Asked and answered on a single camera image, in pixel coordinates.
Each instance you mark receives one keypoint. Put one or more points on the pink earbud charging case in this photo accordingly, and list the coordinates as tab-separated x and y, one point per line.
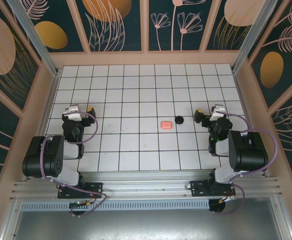
166	125

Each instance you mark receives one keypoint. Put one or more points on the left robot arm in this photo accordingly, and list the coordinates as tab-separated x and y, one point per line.
43	160

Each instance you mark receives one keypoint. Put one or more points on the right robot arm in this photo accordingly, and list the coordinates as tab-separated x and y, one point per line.
248	152

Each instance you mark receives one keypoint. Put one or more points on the grey metal sheet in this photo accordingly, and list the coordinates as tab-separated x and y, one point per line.
145	225

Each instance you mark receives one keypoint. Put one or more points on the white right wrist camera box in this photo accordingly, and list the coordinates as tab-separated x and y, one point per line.
218	111

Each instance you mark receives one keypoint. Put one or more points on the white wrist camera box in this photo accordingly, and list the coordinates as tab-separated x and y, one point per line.
72	112
218	111

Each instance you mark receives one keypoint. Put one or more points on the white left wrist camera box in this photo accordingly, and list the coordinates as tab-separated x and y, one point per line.
72	112

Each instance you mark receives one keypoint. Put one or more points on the feather leaves wall panel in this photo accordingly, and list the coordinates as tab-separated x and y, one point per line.
290	130

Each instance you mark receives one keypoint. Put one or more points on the golden oval wall panel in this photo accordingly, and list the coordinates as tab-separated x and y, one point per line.
51	37

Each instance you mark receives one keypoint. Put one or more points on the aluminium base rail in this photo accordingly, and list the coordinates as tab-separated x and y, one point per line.
145	185

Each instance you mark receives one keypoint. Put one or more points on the aluminium corner post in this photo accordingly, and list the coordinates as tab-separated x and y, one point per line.
36	42
250	37

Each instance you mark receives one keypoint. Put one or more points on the golden circle leaves wall panel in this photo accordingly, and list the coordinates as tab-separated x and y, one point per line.
110	25

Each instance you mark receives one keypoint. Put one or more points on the pink flowers wall panel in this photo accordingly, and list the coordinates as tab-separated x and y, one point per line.
175	25

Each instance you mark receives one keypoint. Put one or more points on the pale circle wall panel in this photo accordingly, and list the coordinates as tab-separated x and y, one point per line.
230	25

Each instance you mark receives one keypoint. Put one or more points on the oval and feather wall panel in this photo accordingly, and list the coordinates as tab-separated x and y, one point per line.
280	50

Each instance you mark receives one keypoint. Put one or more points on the large pale disc wall panel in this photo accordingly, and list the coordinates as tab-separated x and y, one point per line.
3	50

